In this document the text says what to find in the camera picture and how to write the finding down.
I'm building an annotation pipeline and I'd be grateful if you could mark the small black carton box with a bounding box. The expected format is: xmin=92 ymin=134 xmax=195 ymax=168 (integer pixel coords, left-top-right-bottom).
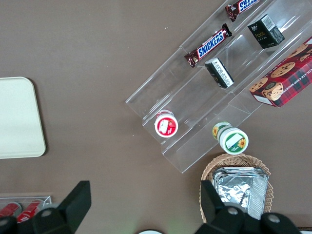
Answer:
xmin=204 ymin=58 xmax=235 ymax=89
xmin=247 ymin=14 xmax=285 ymax=49

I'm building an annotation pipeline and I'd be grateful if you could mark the silver foil wrapped pack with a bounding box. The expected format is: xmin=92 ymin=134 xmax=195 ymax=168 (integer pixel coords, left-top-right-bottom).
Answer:
xmin=213 ymin=173 xmax=269 ymax=220
xmin=212 ymin=167 xmax=270 ymax=178

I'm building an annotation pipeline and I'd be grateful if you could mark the red drink can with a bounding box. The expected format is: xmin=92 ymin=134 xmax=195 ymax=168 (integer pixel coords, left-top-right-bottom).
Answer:
xmin=16 ymin=199 xmax=45 ymax=223
xmin=0 ymin=201 xmax=22 ymax=218

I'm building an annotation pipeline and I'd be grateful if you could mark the clear acrylic tiered display shelf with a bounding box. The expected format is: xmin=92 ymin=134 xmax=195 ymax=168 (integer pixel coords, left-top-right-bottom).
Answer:
xmin=125 ymin=0 xmax=312 ymax=174

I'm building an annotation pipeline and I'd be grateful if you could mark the clear acrylic can holder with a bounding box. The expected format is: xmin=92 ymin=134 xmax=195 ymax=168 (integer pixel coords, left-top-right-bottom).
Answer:
xmin=0 ymin=195 xmax=53 ymax=221

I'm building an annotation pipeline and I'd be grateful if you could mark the red strawberry yogurt cup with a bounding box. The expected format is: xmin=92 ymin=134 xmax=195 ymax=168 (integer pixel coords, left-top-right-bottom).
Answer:
xmin=154 ymin=109 xmax=179 ymax=138

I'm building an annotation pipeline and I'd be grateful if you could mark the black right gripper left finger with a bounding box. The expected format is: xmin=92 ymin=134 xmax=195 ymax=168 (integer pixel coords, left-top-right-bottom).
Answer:
xmin=33 ymin=180 xmax=92 ymax=234

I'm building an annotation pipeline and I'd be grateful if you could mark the woven wicker basket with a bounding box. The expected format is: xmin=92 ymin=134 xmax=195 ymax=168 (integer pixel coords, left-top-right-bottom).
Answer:
xmin=199 ymin=153 xmax=274 ymax=224

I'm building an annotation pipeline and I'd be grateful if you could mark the green sunflower yogurt cup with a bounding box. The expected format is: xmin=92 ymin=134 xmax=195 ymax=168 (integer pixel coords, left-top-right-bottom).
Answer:
xmin=211 ymin=121 xmax=249 ymax=156

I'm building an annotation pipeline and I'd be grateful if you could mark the Snickers chocolate bar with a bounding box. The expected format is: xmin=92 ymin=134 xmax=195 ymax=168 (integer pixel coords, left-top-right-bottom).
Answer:
xmin=184 ymin=23 xmax=233 ymax=68
xmin=224 ymin=0 xmax=260 ymax=22

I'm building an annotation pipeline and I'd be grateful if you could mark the cream plastic tray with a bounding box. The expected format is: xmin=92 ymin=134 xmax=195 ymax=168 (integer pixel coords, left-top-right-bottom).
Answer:
xmin=0 ymin=77 xmax=46 ymax=159

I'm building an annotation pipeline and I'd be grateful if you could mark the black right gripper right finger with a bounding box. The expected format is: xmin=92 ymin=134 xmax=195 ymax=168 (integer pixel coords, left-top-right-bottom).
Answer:
xmin=200 ymin=180 xmax=247 ymax=234

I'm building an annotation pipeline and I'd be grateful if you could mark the red tartan cookie box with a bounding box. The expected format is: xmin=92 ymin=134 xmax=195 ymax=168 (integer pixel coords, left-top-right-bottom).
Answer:
xmin=248 ymin=36 xmax=312 ymax=108

